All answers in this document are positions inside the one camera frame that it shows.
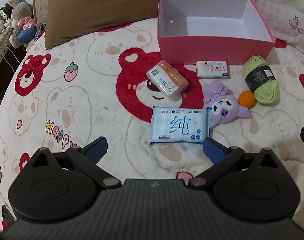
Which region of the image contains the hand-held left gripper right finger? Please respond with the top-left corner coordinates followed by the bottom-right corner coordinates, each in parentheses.
top-left (188, 137), bottom-right (280, 188)

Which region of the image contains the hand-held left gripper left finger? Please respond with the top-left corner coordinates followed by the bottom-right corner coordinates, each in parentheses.
top-left (29, 136), bottom-right (119, 189)

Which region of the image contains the blue wet wipes pack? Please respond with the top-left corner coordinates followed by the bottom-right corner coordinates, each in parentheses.
top-left (149, 106), bottom-right (212, 145)

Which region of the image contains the purple plush toy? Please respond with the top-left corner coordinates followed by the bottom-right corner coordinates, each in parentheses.
top-left (202, 80), bottom-right (251, 127)

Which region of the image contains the green yarn skein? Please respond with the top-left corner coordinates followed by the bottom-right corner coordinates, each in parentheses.
top-left (241, 55), bottom-right (281, 105)

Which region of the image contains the orange ball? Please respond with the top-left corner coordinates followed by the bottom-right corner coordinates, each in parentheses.
top-left (238, 90), bottom-right (256, 108)

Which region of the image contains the white tissue pack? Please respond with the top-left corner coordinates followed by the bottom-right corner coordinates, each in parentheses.
top-left (196, 60), bottom-right (231, 80)

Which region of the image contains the clear plastic box orange label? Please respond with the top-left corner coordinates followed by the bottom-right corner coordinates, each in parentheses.
top-left (145, 60), bottom-right (189, 102)

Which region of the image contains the pink cardboard box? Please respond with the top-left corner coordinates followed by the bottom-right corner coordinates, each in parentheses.
top-left (156, 0), bottom-right (276, 65)

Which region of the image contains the bear printed blanket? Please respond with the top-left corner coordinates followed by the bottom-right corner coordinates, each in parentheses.
top-left (0, 17), bottom-right (304, 230)

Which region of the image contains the white floral pillow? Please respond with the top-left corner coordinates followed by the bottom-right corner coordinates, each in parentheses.
top-left (191, 0), bottom-right (304, 55)

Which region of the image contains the brown pillow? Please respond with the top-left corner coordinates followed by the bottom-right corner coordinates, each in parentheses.
top-left (33, 0), bottom-right (191, 50)

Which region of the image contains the grey plush bear pink shirt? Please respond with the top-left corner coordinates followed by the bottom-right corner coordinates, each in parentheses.
top-left (9, 2), bottom-right (38, 48)

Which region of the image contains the black and white plush doll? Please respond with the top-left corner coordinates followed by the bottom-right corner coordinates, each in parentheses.
top-left (0, 4), bottom-right (14, 27)

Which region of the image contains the grey plush rabbit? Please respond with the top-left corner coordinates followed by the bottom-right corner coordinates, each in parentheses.
top-left (7, 0), bottom-right (27, 8)

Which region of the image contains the white cable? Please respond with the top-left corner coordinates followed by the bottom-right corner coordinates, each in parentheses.
top-left (0, 30), bottom-right (25, 85)

